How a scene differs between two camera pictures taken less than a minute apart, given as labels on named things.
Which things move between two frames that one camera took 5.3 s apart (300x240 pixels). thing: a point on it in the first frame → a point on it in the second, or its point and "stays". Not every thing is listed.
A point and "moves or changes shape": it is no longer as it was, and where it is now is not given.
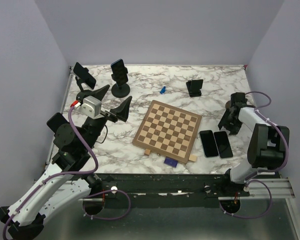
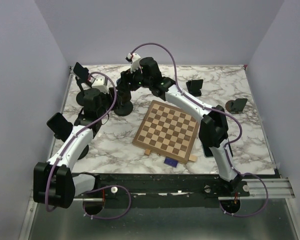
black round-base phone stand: (121, 91) moves or changes shape
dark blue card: (170, 162) stays
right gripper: (235, 129) → (126, 78)
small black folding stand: (193, 87) stays
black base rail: (167, 190) stays
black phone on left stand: (55, 121) stays
